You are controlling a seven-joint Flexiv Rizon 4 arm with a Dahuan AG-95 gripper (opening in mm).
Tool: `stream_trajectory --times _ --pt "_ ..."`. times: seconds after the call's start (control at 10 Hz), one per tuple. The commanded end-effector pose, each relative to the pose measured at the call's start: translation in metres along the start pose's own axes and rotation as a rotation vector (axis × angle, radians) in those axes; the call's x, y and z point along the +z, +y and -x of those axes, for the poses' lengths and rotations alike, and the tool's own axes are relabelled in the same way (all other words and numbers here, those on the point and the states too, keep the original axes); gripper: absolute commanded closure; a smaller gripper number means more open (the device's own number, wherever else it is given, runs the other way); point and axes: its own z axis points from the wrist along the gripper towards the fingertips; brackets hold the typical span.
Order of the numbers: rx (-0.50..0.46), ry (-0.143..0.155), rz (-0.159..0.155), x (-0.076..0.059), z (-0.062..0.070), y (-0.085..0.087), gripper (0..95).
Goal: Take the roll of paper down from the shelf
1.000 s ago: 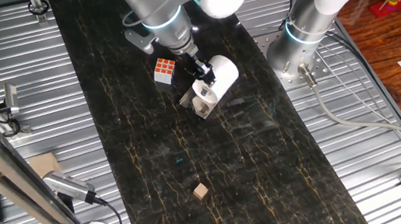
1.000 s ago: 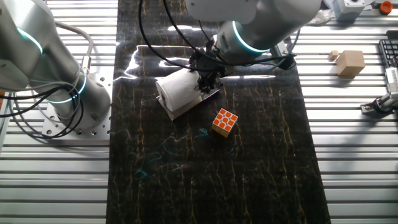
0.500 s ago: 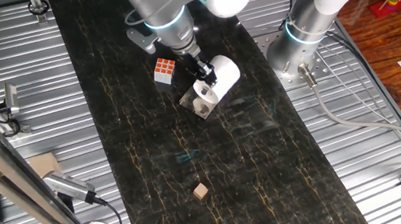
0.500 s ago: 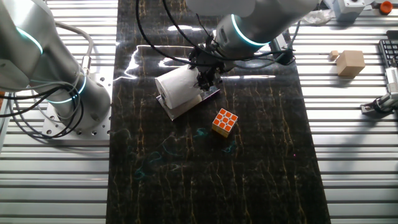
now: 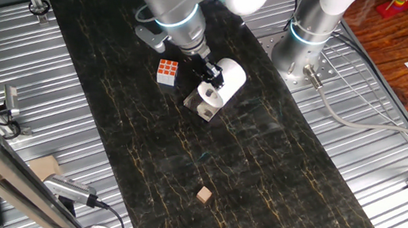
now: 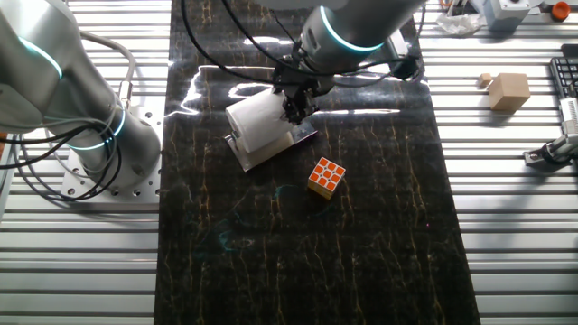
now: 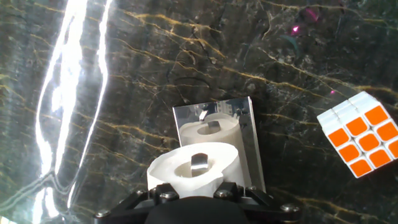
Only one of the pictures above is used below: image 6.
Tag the white toilet paper roll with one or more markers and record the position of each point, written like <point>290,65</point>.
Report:
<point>257,122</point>

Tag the grey control box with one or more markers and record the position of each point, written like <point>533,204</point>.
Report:
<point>510,15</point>

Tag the large wooden block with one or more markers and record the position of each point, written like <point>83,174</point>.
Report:
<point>508,92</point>

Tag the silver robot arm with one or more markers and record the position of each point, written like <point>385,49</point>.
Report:
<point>45,90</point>

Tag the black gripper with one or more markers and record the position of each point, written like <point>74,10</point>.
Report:
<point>302,79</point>

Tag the black marble pattern mat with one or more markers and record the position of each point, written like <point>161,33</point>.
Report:
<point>316,253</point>

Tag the black keyboard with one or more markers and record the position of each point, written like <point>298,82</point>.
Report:
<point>566,74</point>

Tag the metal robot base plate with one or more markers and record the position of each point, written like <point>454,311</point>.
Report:
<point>135,193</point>

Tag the shiny metal tray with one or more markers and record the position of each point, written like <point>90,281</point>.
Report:
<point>253,160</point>

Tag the orange red round button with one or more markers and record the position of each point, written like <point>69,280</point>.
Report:
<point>561,10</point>

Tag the orange white puzzle cube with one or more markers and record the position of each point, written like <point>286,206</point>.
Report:
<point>326,176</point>

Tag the metal camera mount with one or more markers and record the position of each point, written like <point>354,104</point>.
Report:
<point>553,153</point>

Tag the crumpled white plastic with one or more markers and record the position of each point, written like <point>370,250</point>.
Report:
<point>460,25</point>

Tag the wrist mounted camera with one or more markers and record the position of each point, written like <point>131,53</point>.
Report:
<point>405,68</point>

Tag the tiny wooden block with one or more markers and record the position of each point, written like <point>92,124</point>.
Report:
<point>485,80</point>

